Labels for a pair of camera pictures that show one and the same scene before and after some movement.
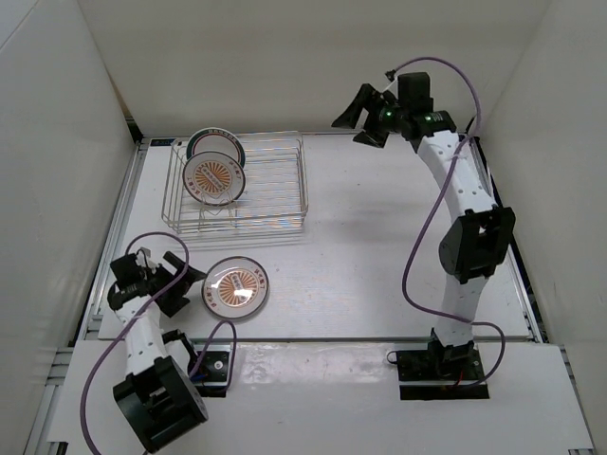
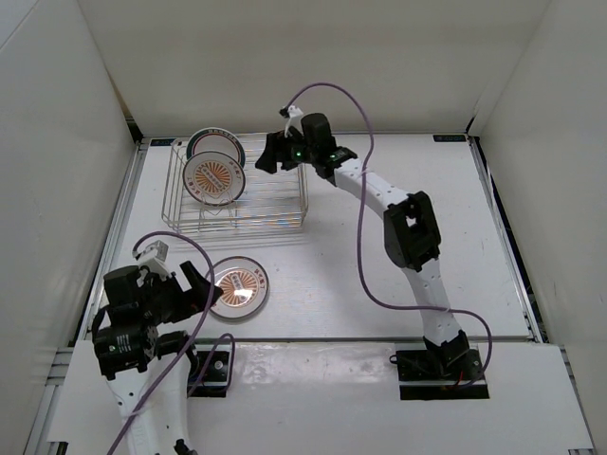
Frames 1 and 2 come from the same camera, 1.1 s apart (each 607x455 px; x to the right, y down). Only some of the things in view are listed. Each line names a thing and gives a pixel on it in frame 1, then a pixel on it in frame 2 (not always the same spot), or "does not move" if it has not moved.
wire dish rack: [273, 197] does not move
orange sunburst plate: [214, 178] does not move
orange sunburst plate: [235, 287] does not move
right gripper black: [353, 116] -> [276, 151]
